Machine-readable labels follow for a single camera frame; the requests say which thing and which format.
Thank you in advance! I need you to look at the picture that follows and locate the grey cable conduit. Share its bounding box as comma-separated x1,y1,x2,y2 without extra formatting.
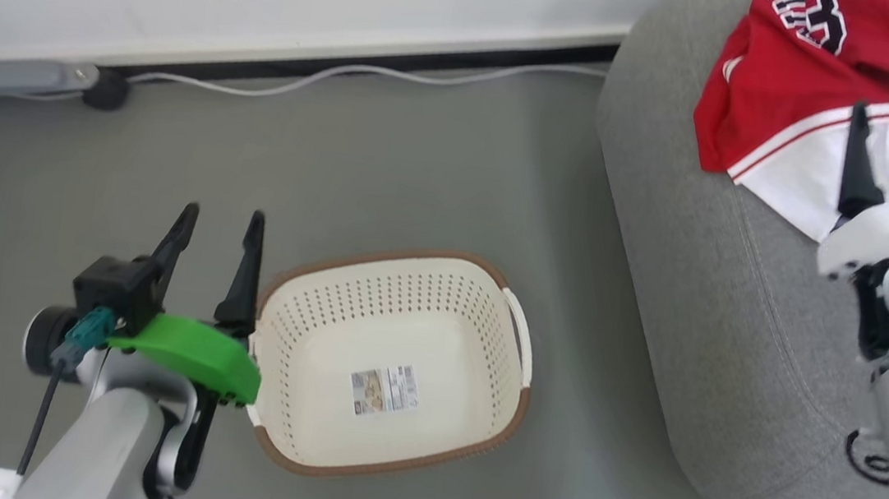
0,53,101,114

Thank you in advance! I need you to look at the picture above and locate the product sticker label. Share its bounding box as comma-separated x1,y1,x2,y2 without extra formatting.
347,359,423,423

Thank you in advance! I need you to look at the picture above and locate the black floor plug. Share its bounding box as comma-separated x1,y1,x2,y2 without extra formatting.
81,67,133,113

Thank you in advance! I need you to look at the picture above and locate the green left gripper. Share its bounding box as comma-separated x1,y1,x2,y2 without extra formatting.
101,195,280,411

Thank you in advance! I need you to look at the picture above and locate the black cable with teal connector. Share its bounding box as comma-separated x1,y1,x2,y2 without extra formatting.
16,300,117,487

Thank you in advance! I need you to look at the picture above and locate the red Bulls 23 jersey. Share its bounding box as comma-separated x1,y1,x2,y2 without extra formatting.
682,12,889,252

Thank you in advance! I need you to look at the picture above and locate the black baseboard strip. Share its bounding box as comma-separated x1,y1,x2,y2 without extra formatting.
99,0,622,132

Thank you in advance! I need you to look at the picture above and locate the white power cable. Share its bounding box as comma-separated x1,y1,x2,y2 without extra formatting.
14,7,609,161

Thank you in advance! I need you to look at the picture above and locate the cream perforated laundry basket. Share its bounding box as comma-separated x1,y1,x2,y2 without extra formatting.
236,230,546,499

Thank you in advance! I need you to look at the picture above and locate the grey fabric sofa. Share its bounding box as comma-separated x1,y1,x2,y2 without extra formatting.
555,0,889,499

